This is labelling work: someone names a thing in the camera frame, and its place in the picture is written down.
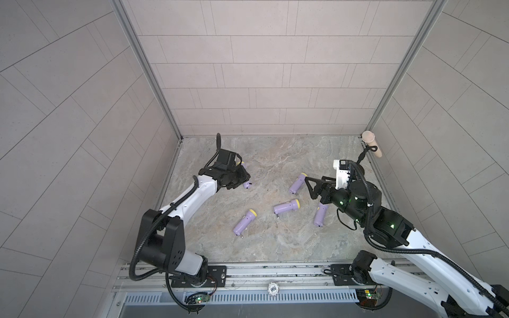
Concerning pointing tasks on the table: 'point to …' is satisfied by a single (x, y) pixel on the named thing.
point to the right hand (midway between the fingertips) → (310, 180)
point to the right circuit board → (367, 297)
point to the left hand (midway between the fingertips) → (252, 175)
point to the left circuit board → (202, 298)
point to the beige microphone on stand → (368, 137)
